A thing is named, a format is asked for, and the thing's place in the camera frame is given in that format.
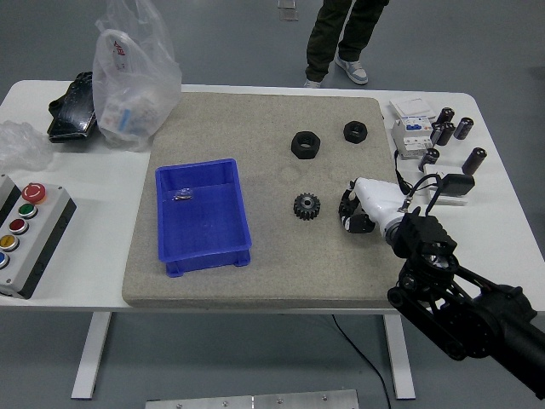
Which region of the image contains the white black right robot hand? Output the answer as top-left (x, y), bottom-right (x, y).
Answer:
top-left (339, 176), bottom-right (405, 235)

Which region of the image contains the large black toothed gear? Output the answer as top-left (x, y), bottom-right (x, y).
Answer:
top-left (291, 192), bottom-right (323, 222)

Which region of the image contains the small black hex nut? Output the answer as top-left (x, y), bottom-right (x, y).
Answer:
top-left (342, 120), bottom-right (370, 145)

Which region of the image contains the large black hex nut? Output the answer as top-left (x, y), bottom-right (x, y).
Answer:
top-left (290, 130), bottom-right (323, 160)

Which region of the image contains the grey push-button control box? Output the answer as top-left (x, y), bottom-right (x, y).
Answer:
top-left (0, 173), bottom-right (78, 299)

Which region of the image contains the white circuit breaker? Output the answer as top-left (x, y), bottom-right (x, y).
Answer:
top-left (391, 118), bottom-right (439, 161)

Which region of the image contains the black power adapter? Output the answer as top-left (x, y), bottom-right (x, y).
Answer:
top-left (439, 173), bottom-right (476, 198)

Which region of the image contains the grey-brown table mat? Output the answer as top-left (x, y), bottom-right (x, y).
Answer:
top-left (121, 92), bottom-right (405, 308)

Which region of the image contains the white table leg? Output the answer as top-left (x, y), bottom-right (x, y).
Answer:
top-left (70, 312), bottom-right (112, 400)
top-left (381, 314), bottom-right (416, 400)

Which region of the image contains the person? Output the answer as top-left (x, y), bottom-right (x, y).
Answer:
top-left (304, 0), bottom-right (391, 89)

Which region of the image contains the blue plastic bin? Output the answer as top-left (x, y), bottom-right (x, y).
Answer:
top-left (154, 158), bottom-right (253, 278)

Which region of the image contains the clear plastic floor piece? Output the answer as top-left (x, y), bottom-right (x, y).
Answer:
top-left (277, 0), bottom-right (300, 21)

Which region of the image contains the silver metal plate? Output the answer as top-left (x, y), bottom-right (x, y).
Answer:
top-left (145, 389), bottom-right (359, 409)

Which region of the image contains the large translucent plastic bag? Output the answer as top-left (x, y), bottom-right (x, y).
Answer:
top-left (92, 0), bottom-right (183, 153)

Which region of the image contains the black glossy plastic tray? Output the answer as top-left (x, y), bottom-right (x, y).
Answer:
top-left (46, 71), bottom-right (98, 144)

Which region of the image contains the crumpled clear plastic wrap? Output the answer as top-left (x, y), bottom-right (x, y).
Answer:
top-left (0, 120), bottom-right (55, 171)

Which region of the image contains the black adapter cord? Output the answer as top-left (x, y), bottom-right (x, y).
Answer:
top-left (393, 149), bottom-right (416, 196)

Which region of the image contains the white wall switch box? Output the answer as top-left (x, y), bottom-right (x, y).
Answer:
top-left (389, 96), bottom-right (436, 123)

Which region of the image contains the black floor cable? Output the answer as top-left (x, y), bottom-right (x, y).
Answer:
top-left (331, 314), bottom-right (392, 409)

